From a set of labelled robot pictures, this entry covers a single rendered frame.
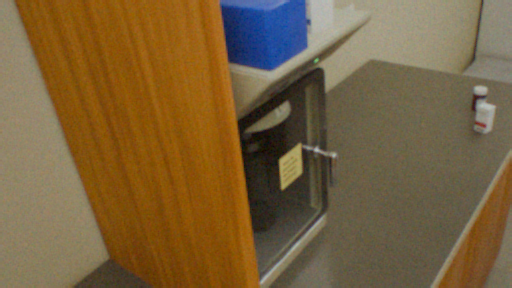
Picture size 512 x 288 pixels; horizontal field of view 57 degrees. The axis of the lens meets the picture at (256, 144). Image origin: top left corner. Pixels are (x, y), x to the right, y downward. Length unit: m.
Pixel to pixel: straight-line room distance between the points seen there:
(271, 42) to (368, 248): 0.67
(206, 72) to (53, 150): 0.58
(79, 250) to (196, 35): 0.78
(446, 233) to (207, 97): 0.79
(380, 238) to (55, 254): 0.78
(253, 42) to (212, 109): 0.12
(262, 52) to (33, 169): 0.62
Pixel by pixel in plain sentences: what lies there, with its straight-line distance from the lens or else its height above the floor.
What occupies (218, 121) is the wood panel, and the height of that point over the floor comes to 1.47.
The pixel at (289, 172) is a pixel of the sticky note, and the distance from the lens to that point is 0.99.
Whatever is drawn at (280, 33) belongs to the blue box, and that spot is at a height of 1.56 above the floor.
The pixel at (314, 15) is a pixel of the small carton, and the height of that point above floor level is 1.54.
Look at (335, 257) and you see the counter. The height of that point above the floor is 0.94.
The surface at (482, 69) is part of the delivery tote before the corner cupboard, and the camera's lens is 3.69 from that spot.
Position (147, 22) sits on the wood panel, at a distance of 0.69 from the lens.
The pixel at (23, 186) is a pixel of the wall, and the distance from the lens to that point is 1.13.
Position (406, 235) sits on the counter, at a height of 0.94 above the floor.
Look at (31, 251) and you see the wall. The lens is 1.20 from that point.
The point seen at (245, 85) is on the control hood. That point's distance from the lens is 0.71.
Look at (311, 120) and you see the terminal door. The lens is 1.01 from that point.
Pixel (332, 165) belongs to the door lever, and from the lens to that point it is 1.05.
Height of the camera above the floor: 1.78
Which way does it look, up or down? 32 degrees down
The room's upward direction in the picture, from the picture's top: 7 degrees counter-clockwise
